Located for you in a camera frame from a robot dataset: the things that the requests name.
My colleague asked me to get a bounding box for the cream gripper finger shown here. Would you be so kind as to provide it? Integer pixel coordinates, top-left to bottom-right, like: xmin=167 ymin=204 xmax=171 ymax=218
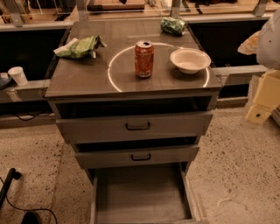
xmin=244 ymin=70 xmax=280 ymax=125

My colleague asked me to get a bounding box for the orange soda can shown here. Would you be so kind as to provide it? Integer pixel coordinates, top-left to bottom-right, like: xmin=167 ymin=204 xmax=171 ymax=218
xmin=135 ymin=40 xmax=154 ymax=78

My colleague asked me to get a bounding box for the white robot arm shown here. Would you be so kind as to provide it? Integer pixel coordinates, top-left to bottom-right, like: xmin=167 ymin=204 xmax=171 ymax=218
xmin=238 ymin=9 xmax=280 ymax=125

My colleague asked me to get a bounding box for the top drawer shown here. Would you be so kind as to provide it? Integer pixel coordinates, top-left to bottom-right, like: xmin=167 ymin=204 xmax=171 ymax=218
xmin=57 ymin=112 xmax=213 ymax=144

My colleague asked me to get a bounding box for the grey drawer cabinet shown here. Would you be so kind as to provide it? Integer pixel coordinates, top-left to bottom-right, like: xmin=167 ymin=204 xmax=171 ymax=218
xmin=44 ymin=18 xmax=223 ymax=224

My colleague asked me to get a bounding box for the open bottom drawer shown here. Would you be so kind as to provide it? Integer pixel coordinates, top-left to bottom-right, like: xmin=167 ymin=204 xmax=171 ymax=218
xmin=90 ymin=164 xmax=209 ymax=224

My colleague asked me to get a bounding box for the middle drawer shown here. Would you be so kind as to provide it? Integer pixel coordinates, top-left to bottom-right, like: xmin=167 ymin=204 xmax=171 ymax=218
xmin=75 ymin=145 xmax=199 ymax=169

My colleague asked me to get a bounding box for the white bowl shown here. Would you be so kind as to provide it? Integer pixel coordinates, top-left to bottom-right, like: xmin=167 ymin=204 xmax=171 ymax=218
xmin=170 ymin=48 xmax=211 ymax=74

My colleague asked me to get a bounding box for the crumpled green snack bag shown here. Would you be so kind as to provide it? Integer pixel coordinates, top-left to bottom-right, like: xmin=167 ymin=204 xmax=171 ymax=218
xmin=161 ymin=17 xmax=186 ymax=35

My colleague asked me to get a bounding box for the green chip bag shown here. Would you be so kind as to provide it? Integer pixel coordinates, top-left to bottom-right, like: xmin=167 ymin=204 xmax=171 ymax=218
xmin=53 ymin=35 xmax=107 ymax=60

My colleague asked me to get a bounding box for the white paper cup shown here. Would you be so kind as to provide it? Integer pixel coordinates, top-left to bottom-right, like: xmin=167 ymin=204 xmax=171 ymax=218
xmin=8 ymin=66 xmax=28 ymax=86

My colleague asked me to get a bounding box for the dark plate on ledge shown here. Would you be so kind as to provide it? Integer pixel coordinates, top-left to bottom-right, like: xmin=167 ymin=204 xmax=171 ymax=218
xmin=0 ymin=73 xmax=12 ymax=89

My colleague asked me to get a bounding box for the black pole on floor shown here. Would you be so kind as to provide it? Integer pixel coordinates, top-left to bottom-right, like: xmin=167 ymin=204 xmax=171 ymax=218
xmin=0 ymin=168 xmax=22 ymax=208

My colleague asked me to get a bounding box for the black top drawer handle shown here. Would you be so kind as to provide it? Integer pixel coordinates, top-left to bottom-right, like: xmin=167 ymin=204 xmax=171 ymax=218
xmin=125 ymin=122 xmax=151 ymax=131

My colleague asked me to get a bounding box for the black drawer handle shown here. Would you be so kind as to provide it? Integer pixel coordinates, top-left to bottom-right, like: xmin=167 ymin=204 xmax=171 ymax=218
xmin=125 ymin=122 xmax=151 ymax=131
xmin=130 ymin=153 xmax=151 ymax=162

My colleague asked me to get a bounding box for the black middle drawer handle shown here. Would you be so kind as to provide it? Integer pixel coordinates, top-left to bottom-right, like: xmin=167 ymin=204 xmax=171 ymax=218
xmin=130 ymin=153 xmax=151 ymax=162

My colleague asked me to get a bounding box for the black floor cable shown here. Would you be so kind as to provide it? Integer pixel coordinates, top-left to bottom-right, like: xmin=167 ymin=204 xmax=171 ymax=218
xmin=0 ymin=176 xmax=59 ymax=224

